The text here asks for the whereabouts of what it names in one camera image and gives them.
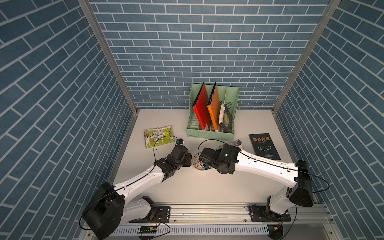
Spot white oats bag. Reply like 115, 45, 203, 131
227, 139, 243, 150

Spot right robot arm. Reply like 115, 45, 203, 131
199, 144, 314, 215

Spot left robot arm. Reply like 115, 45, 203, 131
81, 144, 192, 240

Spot red patterned breakfast bowl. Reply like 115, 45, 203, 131
192, 153, 212, 171

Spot dark patterned book in organizer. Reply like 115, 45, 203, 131
219, 103, 234, 134

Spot green comic book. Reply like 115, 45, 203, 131
144, 126, 177, 149

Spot black book with antlers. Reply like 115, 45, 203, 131
249, 133, 281, 161

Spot orange folder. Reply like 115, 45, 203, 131
207, 83, 221, 132

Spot red folder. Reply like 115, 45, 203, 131
193, 83, 211, 131

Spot mint green file organizer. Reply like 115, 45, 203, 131
187, 83, 240, 141

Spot small black electronics board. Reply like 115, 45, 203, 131
138, 226, 158, 235

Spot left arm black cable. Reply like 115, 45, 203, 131
78, 135, 181, 231

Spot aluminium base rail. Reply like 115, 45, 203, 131
80, 202, 334, 226

